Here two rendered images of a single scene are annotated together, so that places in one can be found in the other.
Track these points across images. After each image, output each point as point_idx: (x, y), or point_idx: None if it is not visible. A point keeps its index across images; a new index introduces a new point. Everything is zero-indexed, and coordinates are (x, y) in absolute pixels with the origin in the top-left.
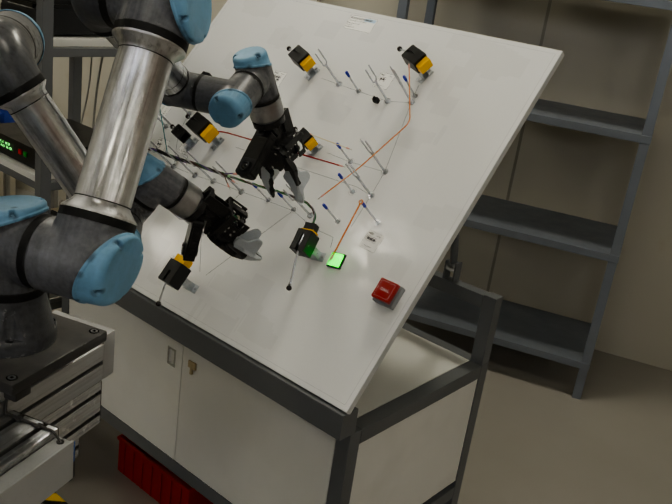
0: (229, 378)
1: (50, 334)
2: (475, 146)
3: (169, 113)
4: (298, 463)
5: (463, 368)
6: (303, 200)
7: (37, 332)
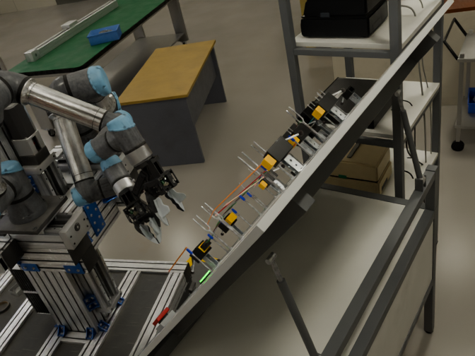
0: None
1: (18, 220)
2: (218, 265)
3: (352, 109)
4: None
5: None
6: (165, 224)
7: (12, 217)
